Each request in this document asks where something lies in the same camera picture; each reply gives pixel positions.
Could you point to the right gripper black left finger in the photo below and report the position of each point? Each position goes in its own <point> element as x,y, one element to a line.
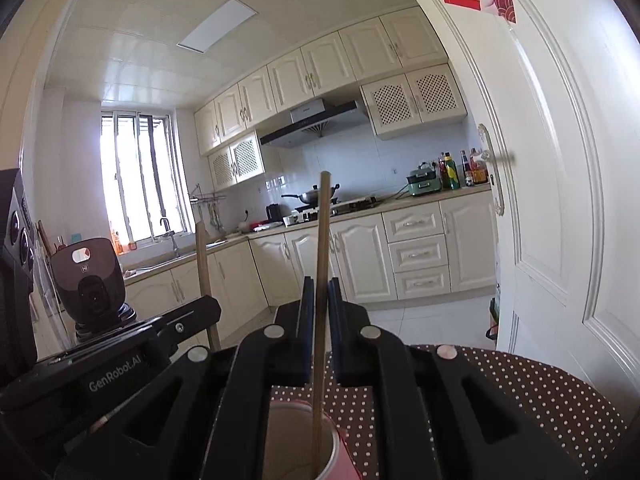
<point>225,401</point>

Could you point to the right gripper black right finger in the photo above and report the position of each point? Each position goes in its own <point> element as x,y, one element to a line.
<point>437,418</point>

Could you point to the wooden chopstick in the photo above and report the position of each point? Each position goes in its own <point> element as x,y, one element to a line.
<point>322,278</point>
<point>201,238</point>

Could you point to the pink paper cup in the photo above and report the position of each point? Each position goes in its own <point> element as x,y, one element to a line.
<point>288,445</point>

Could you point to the cream lower kitchen cabinets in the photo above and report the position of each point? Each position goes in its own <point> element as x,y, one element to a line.
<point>396,256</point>

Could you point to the cream kitchen cabinets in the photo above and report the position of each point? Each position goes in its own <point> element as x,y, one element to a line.
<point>394,63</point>
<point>396,256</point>

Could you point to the kitchen window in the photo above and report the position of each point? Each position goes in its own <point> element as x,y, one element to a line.
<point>143,180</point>

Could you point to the cream upper kitchen cabinets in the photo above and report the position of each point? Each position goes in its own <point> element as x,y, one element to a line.
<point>394,63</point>

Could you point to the brown polka dot tablecloth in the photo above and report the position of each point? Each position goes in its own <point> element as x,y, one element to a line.
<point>585,424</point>

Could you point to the black electric kettle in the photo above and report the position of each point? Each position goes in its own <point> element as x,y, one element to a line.
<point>274,213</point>

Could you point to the black wok on stove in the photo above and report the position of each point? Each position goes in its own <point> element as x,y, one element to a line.
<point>312,197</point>

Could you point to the green electric cooker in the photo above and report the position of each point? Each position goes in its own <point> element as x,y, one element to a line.
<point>424,180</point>

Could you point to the black range hood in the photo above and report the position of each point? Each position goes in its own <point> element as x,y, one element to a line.
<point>314,121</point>

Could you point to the green oil bottle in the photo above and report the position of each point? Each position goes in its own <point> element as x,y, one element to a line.
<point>450,169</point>

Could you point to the white panel door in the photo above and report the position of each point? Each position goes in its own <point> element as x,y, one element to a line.
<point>562,87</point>

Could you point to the black tripod camera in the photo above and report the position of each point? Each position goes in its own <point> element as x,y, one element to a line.
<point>89,281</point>

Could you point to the metal door handle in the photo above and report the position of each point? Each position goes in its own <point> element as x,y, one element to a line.
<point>495,155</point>

